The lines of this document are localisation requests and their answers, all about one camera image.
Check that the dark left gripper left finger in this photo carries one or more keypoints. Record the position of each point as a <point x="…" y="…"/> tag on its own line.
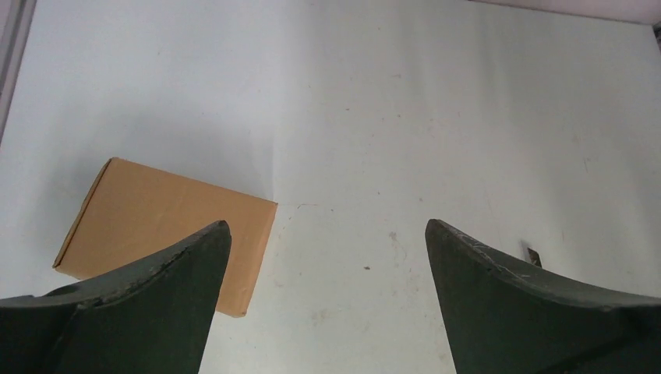
<point x="150" y="316"/>

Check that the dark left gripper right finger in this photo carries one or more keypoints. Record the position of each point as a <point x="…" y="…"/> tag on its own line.
<point x="504" y="315"/>

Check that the brown cardboard express box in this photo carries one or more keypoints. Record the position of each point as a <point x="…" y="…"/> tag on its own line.
<point x="133" y="210"/>

